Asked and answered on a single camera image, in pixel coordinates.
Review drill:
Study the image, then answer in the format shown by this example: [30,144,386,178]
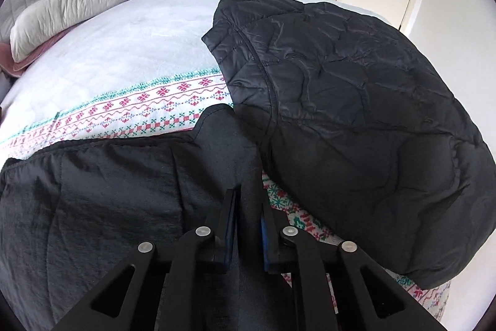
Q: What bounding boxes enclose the white patterned blanket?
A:
[0,0,454,320]

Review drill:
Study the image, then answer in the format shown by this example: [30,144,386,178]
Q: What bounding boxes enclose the white pillow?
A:
[10,0,140,63]

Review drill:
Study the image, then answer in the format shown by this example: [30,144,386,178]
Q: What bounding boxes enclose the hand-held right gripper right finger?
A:
[260,209,446,331]

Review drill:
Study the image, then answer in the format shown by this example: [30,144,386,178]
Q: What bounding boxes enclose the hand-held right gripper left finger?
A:
[50,188,238,331]

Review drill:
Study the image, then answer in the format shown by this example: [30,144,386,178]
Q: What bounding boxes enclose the pink pillow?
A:
[0,30,70,78]

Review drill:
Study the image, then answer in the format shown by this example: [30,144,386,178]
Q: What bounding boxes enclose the black quilted jacket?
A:
[201,0,496,289]

